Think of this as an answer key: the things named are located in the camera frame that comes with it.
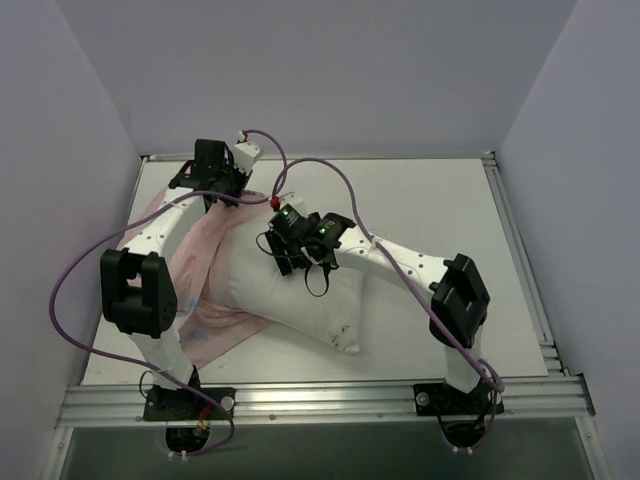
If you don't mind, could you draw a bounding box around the blue pink printed pillowcase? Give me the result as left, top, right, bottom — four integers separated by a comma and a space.
118, 188, 271, 371

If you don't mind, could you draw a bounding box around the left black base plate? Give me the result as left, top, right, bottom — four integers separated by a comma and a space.
142, 386, 236, 422

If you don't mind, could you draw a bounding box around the aluminium rail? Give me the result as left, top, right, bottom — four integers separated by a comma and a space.
481, 151, 569, 376
58, 376, 596, 428
141, 151, 498, 165

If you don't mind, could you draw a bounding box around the aluminium back rail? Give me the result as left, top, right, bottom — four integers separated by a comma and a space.
141, 151, 498, 165

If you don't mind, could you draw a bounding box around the aluminium front rail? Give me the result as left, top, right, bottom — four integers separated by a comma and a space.
58, 376, 596, 428

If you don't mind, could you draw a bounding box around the aluminium right side rail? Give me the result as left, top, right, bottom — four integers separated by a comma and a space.
481, 151, 569, 376

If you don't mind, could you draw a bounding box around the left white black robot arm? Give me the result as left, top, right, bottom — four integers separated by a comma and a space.
100, 139, 263, 419

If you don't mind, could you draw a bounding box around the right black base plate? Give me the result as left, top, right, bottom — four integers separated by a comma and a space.
413, 381, 495, 417

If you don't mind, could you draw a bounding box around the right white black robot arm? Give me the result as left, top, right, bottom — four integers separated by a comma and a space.
265, 199, 490, 413

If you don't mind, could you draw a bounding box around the white pillow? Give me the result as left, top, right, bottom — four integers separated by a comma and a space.
207, 213, 363, 354

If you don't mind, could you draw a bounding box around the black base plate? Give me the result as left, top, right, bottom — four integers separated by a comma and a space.
413, 381, 495, 417
142, 386, 236, 422

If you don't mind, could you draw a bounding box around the right thin black cable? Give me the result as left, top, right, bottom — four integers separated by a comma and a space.
254, 230, 333, 297

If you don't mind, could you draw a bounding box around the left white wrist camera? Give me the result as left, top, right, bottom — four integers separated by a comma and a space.
231, 130, 263, 176

